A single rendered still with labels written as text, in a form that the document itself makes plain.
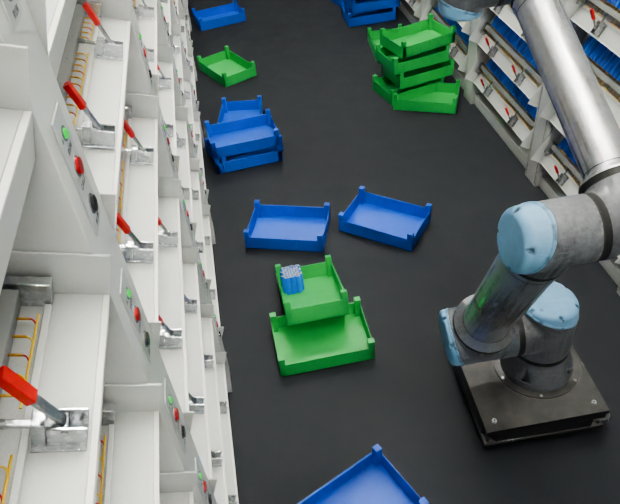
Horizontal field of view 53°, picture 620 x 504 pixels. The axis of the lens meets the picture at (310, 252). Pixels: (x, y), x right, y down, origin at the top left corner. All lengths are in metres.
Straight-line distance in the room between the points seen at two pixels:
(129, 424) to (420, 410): 1.23
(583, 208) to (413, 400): 0.98
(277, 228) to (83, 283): 1.86
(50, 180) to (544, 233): 0.75
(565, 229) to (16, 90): 0.81
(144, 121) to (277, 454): 0.99
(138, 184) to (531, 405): 1.16
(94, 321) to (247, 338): 1.49
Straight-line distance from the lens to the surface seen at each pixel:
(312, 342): 2.03
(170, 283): 1.21
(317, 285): 2.17
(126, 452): 0.75
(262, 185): 2.69
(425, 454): 1.81
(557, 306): 1.64
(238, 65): 3.71
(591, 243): 1.08
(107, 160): 0.82
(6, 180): 0.45
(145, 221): 1.04
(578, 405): 1.81
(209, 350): 1.61
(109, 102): 0.95
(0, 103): 0.53
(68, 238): 0.60
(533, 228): 1.05
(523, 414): 1.76
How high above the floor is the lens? 1.57
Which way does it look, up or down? 42 degrees down
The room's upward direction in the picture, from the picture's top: 6 degrees counter-clockwise
